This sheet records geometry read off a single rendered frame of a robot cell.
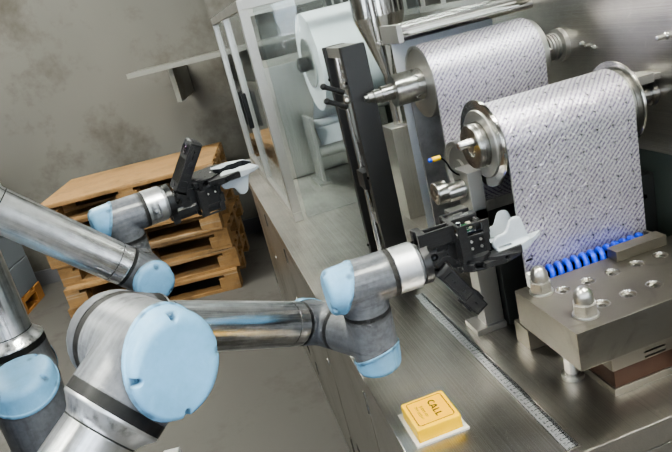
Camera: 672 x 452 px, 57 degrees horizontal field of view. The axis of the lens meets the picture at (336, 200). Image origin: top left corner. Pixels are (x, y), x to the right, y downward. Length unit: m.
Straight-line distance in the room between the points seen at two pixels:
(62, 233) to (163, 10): 3.71
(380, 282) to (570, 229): 0.35
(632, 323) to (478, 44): 0.59
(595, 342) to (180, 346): 0.55
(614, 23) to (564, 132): 0.29
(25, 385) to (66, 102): 3.90
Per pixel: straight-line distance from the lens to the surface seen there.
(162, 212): 1.31
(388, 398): 1.06
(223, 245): 3.92
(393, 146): 1.73
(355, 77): 1.24
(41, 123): 5.07
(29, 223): 1.15
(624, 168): 1.13
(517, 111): 1.02
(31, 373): 1.23
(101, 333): 0.74
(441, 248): 0.98
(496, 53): 1.25
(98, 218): 1.29
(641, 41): 1.22
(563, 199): 1.07
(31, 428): 1.23
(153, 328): 0.68
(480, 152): 1.01
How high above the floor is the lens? 1.51
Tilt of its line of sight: 17 degrees down
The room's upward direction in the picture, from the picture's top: 14 degrees counter-clockwise
